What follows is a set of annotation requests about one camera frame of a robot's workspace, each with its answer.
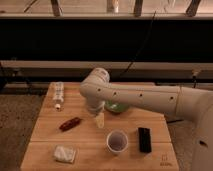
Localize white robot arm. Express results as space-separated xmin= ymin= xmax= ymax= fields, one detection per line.
xmin=79 ymin=68 xmax=213 ymax=171

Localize white folded cloth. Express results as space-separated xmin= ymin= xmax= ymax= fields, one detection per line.
xmin=53 ymin=145 xmax=76 ymax=163

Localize black cable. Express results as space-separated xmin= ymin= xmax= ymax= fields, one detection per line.
xmin=119 ymin=11 xmax=158 ymax=77

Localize clear plastic bottle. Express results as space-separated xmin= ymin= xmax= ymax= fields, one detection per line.
xmin=53 ymin=82 xmax=64 ymax=111

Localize black rectangular block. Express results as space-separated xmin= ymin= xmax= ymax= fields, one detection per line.
xmin=138 ymin=127 xmax=152 ymax=153

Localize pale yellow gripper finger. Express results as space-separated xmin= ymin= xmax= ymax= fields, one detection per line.
xmin=95 ymin=113 xmax=104 ymax=128

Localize green ceramic bowl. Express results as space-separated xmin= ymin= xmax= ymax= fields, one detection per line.
xmin=105 ymin=101 xmax=129 ymax=114

